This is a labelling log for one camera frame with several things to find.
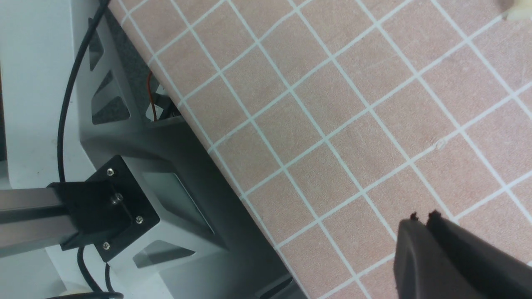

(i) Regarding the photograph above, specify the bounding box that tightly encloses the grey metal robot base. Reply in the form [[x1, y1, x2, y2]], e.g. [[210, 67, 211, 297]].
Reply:
[[62, 0, 304, 299]]

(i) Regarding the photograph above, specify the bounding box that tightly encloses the aluminium profile bar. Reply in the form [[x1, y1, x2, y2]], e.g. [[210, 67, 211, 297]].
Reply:
[[0, 188, 78, 257]]

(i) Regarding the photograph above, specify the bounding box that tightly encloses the black mounting bracket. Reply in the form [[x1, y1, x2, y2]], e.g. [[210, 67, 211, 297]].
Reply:
[[48, 155, 160, 262]]

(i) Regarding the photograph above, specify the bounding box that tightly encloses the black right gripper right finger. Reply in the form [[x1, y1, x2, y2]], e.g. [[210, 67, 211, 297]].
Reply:
[[426, 211, 532, 299]]

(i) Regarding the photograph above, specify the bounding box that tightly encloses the pink checkered tablecloth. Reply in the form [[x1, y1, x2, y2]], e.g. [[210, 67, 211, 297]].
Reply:
[[109, 0, 532, 299]]

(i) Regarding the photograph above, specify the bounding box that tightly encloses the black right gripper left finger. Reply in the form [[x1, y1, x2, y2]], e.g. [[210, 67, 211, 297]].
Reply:
[[393, 213, 466, 299]]

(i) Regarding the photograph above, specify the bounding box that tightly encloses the black cable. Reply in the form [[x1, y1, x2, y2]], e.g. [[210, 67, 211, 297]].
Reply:
[[42, 0, 124, 299]]

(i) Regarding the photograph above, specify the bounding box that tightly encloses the white pleated dumpling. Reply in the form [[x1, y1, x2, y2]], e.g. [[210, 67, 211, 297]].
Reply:
[[504, 0, 532, 21]]

